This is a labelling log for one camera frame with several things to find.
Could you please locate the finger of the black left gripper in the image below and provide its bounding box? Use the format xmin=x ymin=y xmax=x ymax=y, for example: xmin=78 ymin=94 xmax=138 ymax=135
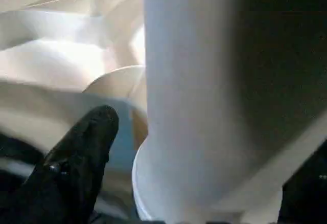
xmin=0 ymin=133 xmax=45 ymax=167

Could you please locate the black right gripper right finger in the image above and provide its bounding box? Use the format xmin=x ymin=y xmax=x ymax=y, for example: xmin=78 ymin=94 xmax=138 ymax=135
xmin=277 ymin=140 xmax=327 ymax=224

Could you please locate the white plastic table top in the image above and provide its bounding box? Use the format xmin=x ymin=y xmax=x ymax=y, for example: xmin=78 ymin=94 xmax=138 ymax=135
xmin=0 ymin=0 xmax=150 ymax=220

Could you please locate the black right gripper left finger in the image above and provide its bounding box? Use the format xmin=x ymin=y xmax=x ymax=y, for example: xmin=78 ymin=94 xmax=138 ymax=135
xmin=0 ymin=105 xmax=120 ymax=224

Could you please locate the white plastic table leg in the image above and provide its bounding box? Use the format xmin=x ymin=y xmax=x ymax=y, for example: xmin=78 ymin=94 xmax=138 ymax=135
xmin=131 ymin=0 xmax=327 ymax=224

